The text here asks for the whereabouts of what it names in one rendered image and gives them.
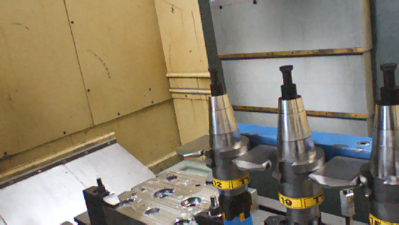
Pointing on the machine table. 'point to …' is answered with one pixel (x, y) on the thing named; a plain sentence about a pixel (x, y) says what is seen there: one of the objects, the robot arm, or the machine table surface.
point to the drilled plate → (116, 216)
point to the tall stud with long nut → (347, 205)
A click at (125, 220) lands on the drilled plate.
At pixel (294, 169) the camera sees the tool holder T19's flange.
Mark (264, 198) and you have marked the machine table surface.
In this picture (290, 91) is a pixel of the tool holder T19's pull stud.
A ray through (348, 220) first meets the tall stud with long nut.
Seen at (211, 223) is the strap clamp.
